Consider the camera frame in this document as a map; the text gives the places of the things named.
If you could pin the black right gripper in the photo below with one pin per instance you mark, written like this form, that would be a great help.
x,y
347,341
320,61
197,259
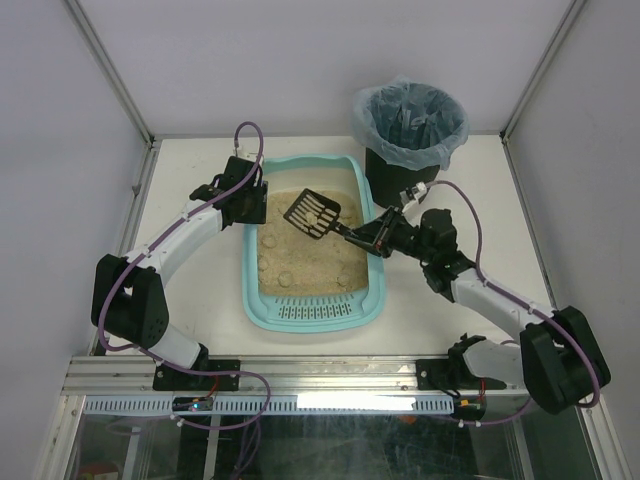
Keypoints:
x,y
382,236

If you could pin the aluminium frame post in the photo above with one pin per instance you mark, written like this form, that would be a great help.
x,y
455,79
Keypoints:
x,y
561,32
91,38

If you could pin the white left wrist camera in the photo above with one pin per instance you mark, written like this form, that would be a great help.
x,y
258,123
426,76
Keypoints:
x,y
246,154

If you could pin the black slotted litter scoop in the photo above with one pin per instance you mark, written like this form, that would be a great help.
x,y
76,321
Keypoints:
x,y
326,210

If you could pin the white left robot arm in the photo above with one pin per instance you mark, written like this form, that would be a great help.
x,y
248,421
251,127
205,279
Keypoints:
x,y
129,306

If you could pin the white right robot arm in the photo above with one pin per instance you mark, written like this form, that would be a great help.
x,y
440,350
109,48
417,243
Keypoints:
x,y
561,363

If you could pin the beige pellet cat litter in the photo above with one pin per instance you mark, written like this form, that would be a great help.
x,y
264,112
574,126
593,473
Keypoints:
x,y
314,264

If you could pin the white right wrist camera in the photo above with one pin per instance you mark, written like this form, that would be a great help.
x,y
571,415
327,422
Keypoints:
x,y
413,196

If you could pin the left aluminium frame post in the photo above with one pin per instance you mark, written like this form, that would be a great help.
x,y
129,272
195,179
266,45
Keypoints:
x,y
91,38

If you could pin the translucent blue bin liner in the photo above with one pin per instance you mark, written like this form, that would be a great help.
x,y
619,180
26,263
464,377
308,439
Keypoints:
x,y
452,125

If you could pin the aluminium mounting rail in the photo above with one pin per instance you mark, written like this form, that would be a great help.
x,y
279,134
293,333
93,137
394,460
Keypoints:
x,y
134,374

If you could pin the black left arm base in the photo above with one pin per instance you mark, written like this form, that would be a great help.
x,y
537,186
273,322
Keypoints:
x,y
167,379

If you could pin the white slotted cable duct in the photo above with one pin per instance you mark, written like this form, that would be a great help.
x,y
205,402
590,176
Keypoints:
x,y
301,404

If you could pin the teal plastic litter box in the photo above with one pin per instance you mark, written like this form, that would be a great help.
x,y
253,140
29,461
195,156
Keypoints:
x,y
341,179

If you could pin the black trash bin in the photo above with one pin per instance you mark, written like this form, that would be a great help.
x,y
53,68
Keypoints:
x,y
395,180

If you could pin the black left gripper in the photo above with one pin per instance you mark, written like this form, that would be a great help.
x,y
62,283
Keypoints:
x,y
255,201

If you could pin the right aluminium frame post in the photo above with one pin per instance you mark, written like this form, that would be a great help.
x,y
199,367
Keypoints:
x,y
561,32

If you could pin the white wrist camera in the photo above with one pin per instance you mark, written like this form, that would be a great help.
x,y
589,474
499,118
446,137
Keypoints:
x,y
413,196
246,154

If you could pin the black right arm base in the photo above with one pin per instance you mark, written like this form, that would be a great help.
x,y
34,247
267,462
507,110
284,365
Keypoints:
x,y
448,375

